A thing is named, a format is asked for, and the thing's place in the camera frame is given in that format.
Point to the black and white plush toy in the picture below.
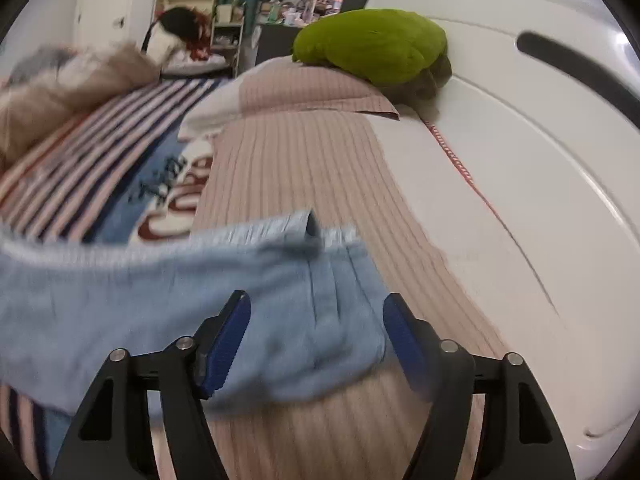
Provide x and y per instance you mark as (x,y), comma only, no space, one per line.
(172,35)

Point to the beige striped bed sheet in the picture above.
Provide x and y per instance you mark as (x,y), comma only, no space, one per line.
(320,260)

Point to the green plush toy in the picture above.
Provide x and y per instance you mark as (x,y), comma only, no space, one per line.
(372,45)

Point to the striped printed blanket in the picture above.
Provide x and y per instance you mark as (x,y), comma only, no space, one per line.
(100,160)

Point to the yellow white shelf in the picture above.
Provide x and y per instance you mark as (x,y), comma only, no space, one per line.
(192,10)

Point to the light blue pants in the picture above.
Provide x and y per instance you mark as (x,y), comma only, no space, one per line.
(150,310)

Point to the dark cluttered desk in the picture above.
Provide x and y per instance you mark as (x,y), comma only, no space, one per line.
(295,15)

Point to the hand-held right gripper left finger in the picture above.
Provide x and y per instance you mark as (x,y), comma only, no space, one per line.
(227,344)

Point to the beige fluffy blanket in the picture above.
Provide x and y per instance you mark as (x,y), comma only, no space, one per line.
(60,95)

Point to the beige striped pillow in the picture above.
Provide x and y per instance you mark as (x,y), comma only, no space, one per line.
(300,95)

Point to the white headboard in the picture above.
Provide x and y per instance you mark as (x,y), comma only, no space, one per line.
(525,135)

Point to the white wardrobe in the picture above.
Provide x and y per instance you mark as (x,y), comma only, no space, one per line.
(107,5)

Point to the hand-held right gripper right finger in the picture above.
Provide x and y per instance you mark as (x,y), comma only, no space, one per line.
(404,342)

